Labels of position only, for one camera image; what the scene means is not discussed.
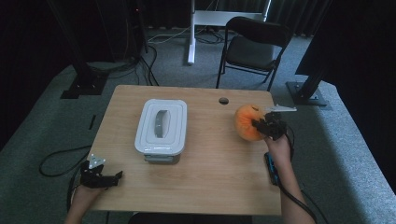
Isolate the person's right hand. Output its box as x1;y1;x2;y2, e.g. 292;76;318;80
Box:
264;133;292;166

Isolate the dark equipment rack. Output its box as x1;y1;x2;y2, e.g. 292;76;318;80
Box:
92;0;149;61

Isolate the right hand-held gripper black cable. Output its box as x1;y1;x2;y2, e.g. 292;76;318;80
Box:
278;124;330;224

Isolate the person's left hand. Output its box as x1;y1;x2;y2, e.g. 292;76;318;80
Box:
72;185;106;209

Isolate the person's dark clothing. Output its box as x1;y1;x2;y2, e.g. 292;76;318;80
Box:
128;212;253;224

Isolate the black metal stand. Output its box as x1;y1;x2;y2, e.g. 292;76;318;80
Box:
285;0;332;107
46;0;110;100

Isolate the hand-held gripper black cable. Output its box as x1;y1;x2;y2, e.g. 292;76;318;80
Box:
39;145;92;216
278;124;330;224

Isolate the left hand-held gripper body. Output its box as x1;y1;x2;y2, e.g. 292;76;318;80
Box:
79;153;106;189

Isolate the black folding chair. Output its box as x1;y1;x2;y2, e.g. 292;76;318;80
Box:
215;16;293;92

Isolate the blue toy car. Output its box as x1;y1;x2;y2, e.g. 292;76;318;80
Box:
263;151;280;187

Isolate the orange plush toy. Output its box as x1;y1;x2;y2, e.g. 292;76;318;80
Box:
233;104;269;142

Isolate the white floor cable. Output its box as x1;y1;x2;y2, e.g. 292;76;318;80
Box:
148;26;191;45

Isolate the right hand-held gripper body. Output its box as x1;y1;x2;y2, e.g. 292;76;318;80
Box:
264;105;297;141

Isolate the white desk frame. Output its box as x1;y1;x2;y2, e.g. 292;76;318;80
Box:
186;0;272;65

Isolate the white lid with grey handle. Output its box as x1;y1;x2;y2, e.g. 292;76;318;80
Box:
134;98;189;157

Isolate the left hand-held gripper black cable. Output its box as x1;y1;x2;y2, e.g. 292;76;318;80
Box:
39;145;92;216

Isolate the clear brown storage box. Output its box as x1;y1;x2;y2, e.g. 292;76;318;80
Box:
143;151;182;165

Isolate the bundle of black floor cables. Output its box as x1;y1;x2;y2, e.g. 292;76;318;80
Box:
87;45;161;87

